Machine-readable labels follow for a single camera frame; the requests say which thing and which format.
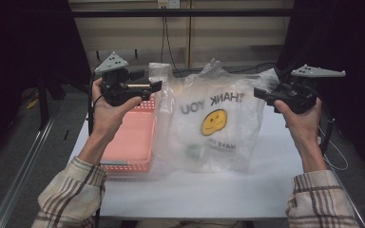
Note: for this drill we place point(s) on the yellow floor tape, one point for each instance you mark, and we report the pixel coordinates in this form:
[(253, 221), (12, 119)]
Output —
[(32, 103)]

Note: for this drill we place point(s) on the pink perforated plastic basket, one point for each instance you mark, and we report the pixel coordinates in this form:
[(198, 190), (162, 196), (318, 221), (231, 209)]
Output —
[(133, 139)]

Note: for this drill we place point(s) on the person's left hand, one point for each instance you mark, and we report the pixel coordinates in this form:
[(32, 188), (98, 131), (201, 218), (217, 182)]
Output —
[(107, 117)]

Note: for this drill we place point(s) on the black metal stand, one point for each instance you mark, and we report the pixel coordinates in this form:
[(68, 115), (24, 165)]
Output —
[(42, 104)]

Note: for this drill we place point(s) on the black horizontal bar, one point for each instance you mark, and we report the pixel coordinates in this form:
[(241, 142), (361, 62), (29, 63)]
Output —
[(202, 13)]

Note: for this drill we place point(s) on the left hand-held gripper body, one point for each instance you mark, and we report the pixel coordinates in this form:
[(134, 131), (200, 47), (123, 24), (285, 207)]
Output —
[(117, 90)]

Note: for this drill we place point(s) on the dark curtain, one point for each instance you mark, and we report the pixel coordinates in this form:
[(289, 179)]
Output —
[(355, 47), (28, 38)]

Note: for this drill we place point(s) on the clear smiley plastic bag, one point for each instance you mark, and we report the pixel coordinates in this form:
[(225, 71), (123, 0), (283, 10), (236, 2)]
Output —
[(209, 139)]

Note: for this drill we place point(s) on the person's right hand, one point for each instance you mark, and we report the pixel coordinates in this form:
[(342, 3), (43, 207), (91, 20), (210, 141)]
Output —
[(304, 126)]

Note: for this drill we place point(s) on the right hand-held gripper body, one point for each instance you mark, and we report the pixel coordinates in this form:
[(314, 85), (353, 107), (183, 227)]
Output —
[(297, 95)]

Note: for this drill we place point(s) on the metal floor rail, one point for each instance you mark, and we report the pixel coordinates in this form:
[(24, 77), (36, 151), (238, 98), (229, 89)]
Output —
[(22, 177), (355, 205)]

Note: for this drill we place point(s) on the white wall socket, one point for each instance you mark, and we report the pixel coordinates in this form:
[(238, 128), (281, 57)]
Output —
[(168, 3)]

